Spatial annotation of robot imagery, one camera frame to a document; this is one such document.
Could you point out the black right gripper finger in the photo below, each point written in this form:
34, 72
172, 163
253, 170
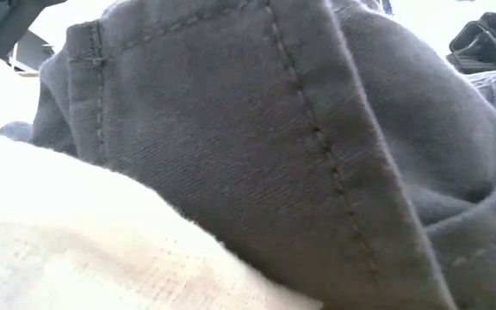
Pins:
476, 51

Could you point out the white garment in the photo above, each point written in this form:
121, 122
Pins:
58, 215

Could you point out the dark grey garment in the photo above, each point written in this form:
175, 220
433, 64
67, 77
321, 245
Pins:
274, 150

